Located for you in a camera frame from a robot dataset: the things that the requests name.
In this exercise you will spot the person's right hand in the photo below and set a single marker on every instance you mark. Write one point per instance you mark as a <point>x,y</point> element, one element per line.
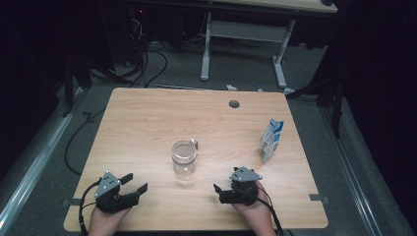
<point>255,214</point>

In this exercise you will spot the black computer tower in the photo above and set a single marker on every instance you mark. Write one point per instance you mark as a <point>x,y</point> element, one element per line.
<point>136,32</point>

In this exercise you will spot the white-framed desk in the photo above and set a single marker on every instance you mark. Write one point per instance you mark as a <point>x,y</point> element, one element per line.
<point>246,31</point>

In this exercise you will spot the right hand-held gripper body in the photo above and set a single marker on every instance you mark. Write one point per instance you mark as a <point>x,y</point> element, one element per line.
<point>244,190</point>

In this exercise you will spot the blue white milk carton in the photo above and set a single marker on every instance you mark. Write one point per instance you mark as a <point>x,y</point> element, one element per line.
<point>271,141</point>

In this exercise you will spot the person's left hand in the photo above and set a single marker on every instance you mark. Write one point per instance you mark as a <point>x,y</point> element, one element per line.
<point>106,221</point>

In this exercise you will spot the aluminium floor rail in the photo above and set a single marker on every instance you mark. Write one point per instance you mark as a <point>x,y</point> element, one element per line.
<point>350,170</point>
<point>36,164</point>

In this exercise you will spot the white scrap on floor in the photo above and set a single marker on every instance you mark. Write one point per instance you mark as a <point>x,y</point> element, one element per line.
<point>231,87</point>

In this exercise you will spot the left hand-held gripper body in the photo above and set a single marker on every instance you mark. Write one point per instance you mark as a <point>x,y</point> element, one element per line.
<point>106,187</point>

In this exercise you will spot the pale blue scrap on floor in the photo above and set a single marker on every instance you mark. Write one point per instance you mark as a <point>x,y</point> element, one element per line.
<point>257,87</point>

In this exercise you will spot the clear glass jar with lid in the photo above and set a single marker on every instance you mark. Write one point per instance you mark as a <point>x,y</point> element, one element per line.
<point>184,157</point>

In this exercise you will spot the black metal stand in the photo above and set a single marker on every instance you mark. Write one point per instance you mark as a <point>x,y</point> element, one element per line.
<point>337,105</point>
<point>69,88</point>

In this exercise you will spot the grey tape strip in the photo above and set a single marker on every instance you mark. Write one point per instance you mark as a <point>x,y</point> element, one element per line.
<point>72,202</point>
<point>318,197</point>

